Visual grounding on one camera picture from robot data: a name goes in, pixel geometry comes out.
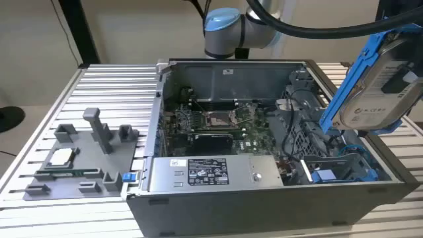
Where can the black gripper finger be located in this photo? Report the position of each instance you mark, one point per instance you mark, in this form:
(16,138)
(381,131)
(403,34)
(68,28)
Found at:
(396,80)

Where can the hard disk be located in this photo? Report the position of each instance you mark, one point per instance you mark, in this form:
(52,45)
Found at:
(369,109)

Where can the grey disk bay cage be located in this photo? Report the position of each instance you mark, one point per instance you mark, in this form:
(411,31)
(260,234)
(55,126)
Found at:
(297,134)

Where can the green motherboard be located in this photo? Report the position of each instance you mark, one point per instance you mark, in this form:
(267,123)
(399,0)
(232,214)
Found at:
(240,134)

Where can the CPU socket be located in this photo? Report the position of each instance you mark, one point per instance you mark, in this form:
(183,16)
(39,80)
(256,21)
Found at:
(216,120)

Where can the dark grey PC case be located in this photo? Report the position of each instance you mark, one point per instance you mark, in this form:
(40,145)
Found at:
(231,210)

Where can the silver power supply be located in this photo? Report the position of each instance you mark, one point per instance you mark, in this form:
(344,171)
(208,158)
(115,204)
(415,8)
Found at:
(164,173)

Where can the blue case latch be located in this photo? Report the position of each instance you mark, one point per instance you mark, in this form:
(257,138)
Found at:
(128,177)

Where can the grey parts rack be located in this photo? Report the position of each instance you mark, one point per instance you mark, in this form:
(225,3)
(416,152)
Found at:
(85,168)

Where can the green RAM stick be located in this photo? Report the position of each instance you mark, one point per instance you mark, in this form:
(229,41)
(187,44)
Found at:
(77,172)

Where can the silver CPU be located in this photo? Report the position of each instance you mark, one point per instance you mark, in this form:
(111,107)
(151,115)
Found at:
(60,157)

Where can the black round stand base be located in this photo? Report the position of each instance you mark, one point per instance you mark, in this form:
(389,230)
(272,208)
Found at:
(11,119)

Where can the black frame post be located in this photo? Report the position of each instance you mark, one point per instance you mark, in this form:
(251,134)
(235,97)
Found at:
(79,32)

